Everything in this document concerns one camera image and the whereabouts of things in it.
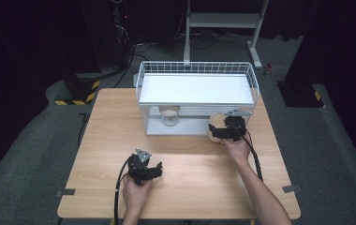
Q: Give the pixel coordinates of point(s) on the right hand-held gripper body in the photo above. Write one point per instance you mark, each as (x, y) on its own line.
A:
(236, 126)

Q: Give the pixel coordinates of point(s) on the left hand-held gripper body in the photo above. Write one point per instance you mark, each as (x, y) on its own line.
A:
(140, 167)

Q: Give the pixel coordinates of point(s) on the round wooden object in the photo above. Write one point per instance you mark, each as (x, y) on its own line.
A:
(217, 120)

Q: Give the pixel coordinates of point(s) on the glass jar with wooden lid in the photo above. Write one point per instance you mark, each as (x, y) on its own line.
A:
(169, 117)

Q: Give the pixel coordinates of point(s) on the person's right hand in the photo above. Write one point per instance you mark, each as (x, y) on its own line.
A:
(236, 150)

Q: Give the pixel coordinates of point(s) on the person's left hand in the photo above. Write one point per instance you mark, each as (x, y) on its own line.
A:
(136, 193)

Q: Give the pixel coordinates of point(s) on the black stand base hazard tape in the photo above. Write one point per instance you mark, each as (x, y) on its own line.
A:
(301, 95)
(79, 90)

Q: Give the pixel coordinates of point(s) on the grey tape piece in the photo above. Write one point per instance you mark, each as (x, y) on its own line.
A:
(66, 192)
(291, 188)

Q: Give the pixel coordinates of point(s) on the white metal stand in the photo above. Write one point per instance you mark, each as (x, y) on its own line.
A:
(223, 20)

